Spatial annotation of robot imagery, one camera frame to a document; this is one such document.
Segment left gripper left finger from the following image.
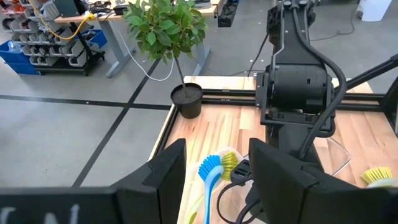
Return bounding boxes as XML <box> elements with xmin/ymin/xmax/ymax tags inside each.
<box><xmin>0</xmin><ymin>138</ymin><xmax>188</xmax><ymax>224</ymax></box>

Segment blue storage crate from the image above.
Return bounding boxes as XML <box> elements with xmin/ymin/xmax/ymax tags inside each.
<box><xmin>0</xmin><ymin>40</ymin><xmax>40</xmax><ymax>76</ymax></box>
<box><xmin>81</xmin><ymin>29</ymin><xmax>108</xmax><ymax>50</ymax></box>

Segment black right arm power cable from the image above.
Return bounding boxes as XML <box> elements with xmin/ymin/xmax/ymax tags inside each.
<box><xmin>247</xmin><ymin>32</ymin><xmax>270</xmax><ymax>77</ymax></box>

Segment yellow cable on rack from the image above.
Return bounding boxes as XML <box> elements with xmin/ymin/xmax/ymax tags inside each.
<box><xmin>32</xmin><ymin>6</ymin><xmax>96</xmax><ymax>41</ymax></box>

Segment green potted plant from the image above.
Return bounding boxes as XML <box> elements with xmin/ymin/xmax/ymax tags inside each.
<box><xmin>123</xmin><ymin>0</ymin><xmax>208</xmax><ymax>119</ymax></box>

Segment green dish brush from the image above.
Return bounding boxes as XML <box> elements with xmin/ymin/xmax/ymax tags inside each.
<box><xmin>359</xmin><ymin>166</ymin><xmax>398</xmax><ymax>189</ymax></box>
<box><xmin>185</xmin><ymin>151</ymin><xmax>240</xmax><ymax>224</ymax></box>

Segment blue dish brush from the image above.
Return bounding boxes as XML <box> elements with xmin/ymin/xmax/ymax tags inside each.
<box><xmin>198</xmin><ymin>154</ymin><xmax>225</xmax><ymax>224</ymax></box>

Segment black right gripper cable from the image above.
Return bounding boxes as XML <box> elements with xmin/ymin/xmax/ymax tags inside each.
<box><xmin>216</xmin><ymin>180</ymin><xmax>262</xmax><ymax>224</ymax></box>

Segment white floor cable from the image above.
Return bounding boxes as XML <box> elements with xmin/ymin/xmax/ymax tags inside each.
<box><xmin>119</xmin><ymin>30</ymin><xmax>175</xmax><ymax>82</ymax></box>

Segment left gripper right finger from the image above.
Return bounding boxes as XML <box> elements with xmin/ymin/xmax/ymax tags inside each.
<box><xmin>249</xmin><ymin>138</ymin><xmax>398</xmax><ymax>224</ymax></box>

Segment white floor container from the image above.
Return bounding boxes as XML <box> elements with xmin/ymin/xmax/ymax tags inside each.
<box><xmin>356</xmin><ymin>0</ymin><xmax>393</xmax><ymax>22</ymax></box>

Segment parts rack with grey bins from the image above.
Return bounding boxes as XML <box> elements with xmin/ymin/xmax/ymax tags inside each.
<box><xmin>0</xmin><ymin>0</ymin><xmax>106</xmax><ymax>77</ymax></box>

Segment black aluminium table frame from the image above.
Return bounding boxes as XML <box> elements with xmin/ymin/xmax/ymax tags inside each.
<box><xmin>149</xmin><ymin>54</ymin><xmax>398</xmax><ymax>156</ymax></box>

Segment black box under desk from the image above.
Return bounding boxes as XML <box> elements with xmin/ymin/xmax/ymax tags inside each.
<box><xmin>217</xmin><ymin>0</ymin><xmax>241</xmax><ymax>28</ymax></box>

